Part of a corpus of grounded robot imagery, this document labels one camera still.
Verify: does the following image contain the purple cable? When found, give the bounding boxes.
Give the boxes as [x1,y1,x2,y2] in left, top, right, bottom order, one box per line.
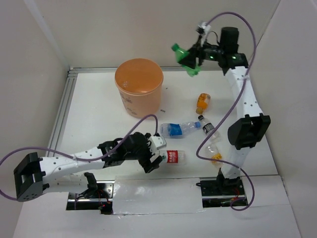
[0,115,159,201]
[195,11,257,211]

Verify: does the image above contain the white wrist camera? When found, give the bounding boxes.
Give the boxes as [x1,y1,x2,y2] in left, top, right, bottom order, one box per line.
[148,134,167,153]
[196,21,211,44]

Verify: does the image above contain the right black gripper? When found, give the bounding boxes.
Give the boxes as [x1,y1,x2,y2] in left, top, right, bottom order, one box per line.
[179,34,224,69]

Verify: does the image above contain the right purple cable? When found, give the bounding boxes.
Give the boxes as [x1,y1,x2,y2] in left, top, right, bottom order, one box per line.
[195,11,257,211]

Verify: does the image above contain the orange plastic bin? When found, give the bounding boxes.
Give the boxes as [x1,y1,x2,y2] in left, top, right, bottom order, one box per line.
[114,58,163,118]

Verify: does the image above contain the blue label crushed bottle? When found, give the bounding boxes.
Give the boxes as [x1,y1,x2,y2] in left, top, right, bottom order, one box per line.
[159,121,201,138]

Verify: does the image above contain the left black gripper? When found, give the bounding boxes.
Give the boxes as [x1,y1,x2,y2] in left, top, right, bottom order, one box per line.
[125,132,162,172]

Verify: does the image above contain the red label water bottle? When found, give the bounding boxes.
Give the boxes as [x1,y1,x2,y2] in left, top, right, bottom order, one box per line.
[159,150,186,166]

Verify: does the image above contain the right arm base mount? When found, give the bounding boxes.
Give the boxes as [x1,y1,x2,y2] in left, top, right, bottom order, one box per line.
[196,178,248,208]

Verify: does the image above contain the black label clear bottle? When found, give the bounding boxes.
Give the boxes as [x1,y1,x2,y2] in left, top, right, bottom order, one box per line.
[198,115,221,143]

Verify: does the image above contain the yellow label clear bottle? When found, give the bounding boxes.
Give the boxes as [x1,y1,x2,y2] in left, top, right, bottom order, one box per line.
[205,144,223,169]

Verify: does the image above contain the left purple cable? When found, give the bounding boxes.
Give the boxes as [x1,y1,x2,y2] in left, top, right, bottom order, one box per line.
[0,115,159,201]

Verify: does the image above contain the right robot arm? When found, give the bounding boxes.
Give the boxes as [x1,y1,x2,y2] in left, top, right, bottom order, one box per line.
[172,23,271,194]

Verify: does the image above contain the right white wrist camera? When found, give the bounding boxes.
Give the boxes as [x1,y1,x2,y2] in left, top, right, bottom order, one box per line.
[196,21,211,44]

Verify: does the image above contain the white tape sheet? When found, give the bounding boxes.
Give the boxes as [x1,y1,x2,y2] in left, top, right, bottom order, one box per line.
[112,178,203,215]

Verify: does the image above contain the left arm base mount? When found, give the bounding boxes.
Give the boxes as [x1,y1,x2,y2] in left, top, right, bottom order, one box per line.
[66,172,114,215]

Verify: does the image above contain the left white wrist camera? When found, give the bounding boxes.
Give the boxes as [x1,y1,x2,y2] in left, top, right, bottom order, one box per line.
[148,134,167,153]

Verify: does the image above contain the small orange bottle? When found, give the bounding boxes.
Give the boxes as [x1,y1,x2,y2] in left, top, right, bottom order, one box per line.
[196,93,211,115]

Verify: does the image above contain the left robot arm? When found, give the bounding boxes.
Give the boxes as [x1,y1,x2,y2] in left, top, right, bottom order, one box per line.
[14,132,166,202]

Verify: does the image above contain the green Sprite bottle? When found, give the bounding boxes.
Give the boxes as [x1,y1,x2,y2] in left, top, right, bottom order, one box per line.
[171,43,201,77]

